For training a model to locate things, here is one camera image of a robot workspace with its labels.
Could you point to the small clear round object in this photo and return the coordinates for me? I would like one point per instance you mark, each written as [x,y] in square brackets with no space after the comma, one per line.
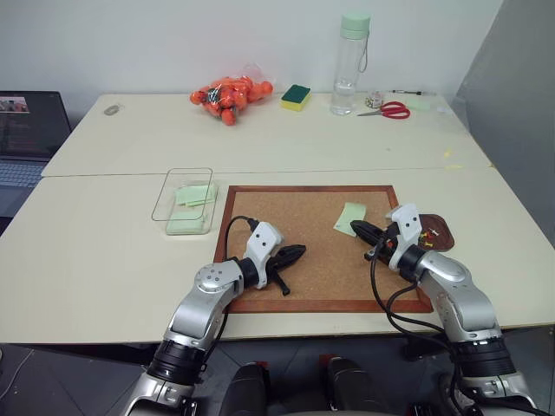
[112,109]

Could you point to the green sticky note stack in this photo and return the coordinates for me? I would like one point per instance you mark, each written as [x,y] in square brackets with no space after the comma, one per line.
[184,224]
[194,195]

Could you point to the dark rounded shape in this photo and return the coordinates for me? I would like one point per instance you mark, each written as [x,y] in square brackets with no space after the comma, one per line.
[249,390]
[347,385]

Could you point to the bag of oranges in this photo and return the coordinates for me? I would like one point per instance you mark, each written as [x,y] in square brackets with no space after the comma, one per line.
[225,97]

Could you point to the yellow and green sponge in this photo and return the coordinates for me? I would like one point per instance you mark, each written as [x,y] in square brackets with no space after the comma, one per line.
[295,97]

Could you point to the small clear pushpin container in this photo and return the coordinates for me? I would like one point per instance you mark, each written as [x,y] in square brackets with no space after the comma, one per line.
[374,99]

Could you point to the clear bottle with green lid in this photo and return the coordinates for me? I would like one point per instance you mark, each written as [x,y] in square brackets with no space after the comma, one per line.
[349,65]

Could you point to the grey laptop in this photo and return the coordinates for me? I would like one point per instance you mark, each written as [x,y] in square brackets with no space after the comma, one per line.
[30,130]

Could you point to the small white scrap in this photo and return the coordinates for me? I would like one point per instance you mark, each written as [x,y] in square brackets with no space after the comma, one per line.
[441,110]

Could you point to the black pen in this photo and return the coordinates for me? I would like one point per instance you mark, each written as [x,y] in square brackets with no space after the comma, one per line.
[405,92]

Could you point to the black bracket under table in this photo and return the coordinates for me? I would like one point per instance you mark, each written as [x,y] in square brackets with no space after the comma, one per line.
[418,349]

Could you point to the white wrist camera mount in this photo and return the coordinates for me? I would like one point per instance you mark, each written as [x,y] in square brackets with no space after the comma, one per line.
[407,225]
[262,242]

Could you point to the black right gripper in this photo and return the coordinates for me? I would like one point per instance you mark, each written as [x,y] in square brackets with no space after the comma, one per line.
[385,248]

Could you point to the brown wooden tray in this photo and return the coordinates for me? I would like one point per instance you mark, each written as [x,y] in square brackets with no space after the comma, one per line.
[444,236]

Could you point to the pale green note pad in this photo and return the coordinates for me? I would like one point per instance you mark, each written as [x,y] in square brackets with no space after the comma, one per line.
[418,105]

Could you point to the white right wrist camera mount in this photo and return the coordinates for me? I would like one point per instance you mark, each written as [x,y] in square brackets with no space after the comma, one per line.
[407,225]

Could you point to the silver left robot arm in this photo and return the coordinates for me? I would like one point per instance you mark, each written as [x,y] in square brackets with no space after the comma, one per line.
[204,312]

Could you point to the single green sticky note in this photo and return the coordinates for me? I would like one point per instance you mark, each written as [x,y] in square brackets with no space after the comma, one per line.
[350,214]

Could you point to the grey partition panel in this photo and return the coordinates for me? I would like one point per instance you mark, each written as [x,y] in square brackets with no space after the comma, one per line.
[511,130]

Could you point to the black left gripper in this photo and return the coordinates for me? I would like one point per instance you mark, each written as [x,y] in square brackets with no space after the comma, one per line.
[274,265]

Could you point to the wood framed cork board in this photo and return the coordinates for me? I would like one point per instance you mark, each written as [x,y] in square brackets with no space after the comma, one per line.
[303,216]

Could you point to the yellow paper scraps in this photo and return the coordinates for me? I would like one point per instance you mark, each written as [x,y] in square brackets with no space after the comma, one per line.
[453,166]

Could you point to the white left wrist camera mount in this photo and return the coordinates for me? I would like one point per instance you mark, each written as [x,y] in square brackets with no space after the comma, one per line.
[262,242]

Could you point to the clear plastic box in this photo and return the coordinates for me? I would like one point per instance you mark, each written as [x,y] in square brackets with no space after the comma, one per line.
[204,225]

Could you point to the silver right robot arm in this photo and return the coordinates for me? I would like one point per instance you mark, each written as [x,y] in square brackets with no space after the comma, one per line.
[459,294]

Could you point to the white pushpin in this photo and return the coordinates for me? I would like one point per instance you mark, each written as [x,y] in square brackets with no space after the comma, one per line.
[434,232]

